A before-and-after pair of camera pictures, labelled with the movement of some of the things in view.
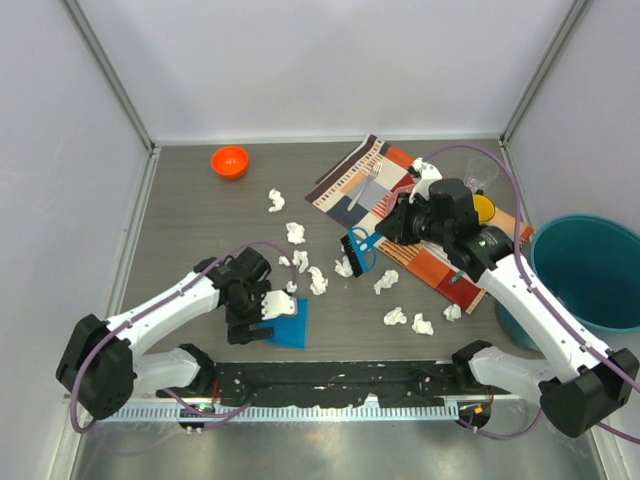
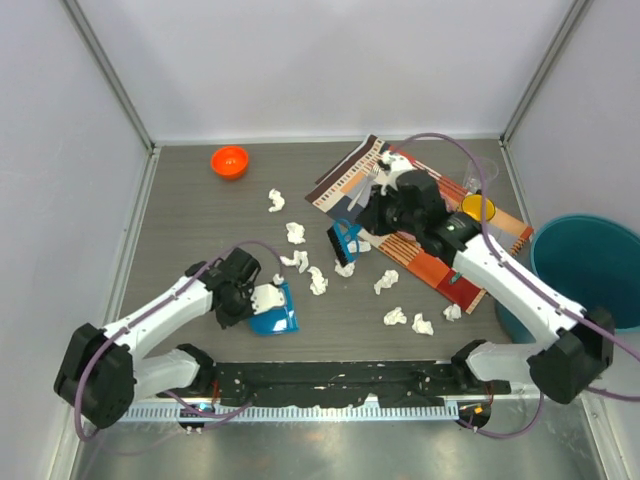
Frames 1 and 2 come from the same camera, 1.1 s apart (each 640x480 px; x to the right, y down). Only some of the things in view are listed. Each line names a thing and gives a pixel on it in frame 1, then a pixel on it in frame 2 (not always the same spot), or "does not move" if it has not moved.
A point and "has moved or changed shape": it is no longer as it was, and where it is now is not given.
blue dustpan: x=289 y=331 has moved or changed shape
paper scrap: x=295 y=233 does not move
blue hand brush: x=360 y=248 → x=343 y=240
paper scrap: x=278 y=200 does not move
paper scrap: x=300 y=260 does not move
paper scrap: x=318 y=284 does not move
